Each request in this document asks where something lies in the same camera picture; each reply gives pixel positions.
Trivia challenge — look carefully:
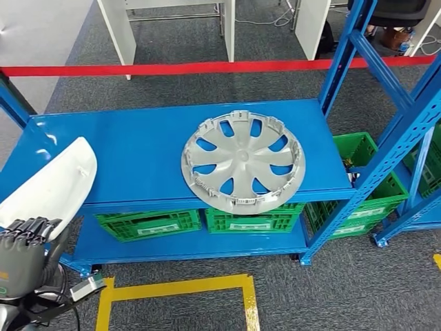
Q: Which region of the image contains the white curved plastic part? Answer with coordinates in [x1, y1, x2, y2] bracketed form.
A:
[0, 136, 98, 243]

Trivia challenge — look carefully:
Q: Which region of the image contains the small brown cardboard box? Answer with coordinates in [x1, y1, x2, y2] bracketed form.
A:
[380, 27, 411, 51]

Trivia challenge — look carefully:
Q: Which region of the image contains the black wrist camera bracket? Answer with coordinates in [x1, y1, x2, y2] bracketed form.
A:
[0, 283, 106, 323]

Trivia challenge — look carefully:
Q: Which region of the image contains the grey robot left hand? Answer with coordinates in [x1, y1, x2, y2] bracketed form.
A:
[0, 218, 69, 301]

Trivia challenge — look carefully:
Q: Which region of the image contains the white floor cable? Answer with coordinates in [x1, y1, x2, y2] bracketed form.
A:
[236, 5, 294, 28]
[419, 34, 441, 57]

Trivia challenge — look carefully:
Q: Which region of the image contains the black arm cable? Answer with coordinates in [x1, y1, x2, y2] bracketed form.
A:
[43, 262, 82, 331]

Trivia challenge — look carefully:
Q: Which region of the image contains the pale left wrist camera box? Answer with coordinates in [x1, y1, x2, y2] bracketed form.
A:
[69, 273, 107, 303]

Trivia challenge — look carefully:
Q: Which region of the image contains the yellow floor tape mark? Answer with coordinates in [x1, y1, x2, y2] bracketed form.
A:
[95, 273, 262, 331]

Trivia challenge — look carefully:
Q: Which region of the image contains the black office chair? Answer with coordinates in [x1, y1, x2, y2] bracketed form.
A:
[347, 0, 432, 29]

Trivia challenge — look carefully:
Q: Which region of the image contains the plastic bottle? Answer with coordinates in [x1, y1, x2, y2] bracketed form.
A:
[400, 29, 416, 54]

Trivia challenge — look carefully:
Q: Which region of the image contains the red barrier belt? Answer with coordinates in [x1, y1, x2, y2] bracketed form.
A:
[0, 55, 436, 78]

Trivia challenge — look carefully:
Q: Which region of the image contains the tangled wires bundle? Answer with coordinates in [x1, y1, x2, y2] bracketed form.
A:
[342, 157, 361, 186]

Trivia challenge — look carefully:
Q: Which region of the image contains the black bag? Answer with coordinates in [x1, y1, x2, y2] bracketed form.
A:
[317, 20, 335, 55]

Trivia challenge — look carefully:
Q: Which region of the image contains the silver wheel hubcap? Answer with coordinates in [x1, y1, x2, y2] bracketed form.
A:
[180, 109, 307, 216]

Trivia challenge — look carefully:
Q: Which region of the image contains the white desk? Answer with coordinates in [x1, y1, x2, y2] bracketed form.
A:
[294, 0, 332, 61]
[404, 0, 441, 59]
[96, 0, 236, 81]

